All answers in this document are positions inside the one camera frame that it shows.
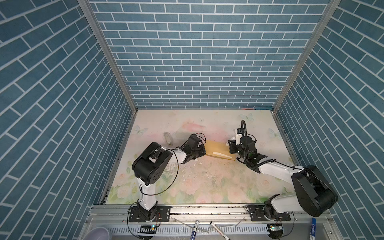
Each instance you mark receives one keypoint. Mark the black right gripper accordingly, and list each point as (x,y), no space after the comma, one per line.
(232,145)

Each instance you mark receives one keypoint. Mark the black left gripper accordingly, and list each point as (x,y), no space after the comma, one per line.
(202,150)

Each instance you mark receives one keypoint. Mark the brown kraft envelope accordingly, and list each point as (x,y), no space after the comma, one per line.
(212,146)

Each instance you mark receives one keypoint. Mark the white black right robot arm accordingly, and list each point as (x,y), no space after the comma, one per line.
(313,193)

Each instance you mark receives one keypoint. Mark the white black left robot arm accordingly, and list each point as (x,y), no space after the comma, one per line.
(151,163)

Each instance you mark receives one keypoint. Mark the grey stapler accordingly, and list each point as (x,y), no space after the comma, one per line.
(168,138)

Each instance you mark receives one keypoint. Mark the black marker pen middle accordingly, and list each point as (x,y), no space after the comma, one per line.
(219,231)

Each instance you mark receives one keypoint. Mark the blue marker pen left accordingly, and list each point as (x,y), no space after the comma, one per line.
(194,231)

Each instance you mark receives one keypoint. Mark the blue marker pen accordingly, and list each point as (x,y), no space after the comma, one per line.
(312,234)
(194,231)

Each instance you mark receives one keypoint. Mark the right circuit board green led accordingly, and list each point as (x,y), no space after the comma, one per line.
(275,231)

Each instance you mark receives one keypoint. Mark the circuit board green led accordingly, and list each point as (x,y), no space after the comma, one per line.
(275,231)
(146,232)

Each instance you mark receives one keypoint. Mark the left circuit board green led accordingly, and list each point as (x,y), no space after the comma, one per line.
(146,232)

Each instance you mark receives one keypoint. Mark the blue marker pen right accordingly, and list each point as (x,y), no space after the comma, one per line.
(312,234)

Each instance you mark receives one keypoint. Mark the white cup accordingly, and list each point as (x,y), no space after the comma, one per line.
(98,233)

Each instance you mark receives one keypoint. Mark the metal corner post right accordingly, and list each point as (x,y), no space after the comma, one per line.
(318,30)

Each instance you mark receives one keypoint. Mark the metal corner post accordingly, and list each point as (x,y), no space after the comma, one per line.
(318,30)
(91,18)

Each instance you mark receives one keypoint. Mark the metal corner post left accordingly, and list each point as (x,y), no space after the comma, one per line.
(91,18)

